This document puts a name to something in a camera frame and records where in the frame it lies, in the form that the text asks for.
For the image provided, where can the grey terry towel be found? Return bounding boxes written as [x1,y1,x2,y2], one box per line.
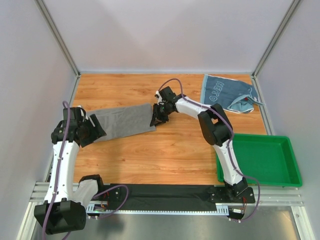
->
[88,103,156,142]

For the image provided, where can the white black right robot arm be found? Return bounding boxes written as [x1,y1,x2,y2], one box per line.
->
[150,86,248,197]

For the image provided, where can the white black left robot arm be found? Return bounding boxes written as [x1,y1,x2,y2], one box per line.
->
[34,106,106,237]

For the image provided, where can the blue patterned towel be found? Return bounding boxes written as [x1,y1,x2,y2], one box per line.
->
[200,74,263,114]

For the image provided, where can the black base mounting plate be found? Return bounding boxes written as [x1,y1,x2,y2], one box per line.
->
[92,184,256,212]

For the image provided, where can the green plastic tray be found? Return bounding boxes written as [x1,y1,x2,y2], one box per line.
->
[213,134,303,187]

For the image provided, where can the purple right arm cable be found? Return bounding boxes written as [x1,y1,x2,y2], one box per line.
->
[157,78,261,224]

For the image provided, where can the aluminium frame post left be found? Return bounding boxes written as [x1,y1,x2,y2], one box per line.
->
[34,0,81,78]

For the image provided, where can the aluminium frame post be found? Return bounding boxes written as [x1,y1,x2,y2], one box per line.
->
[251,0,303,77]
[34,0,81,78]

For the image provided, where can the aluminium frame post right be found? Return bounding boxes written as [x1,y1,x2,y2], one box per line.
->
[251,0,303,77]

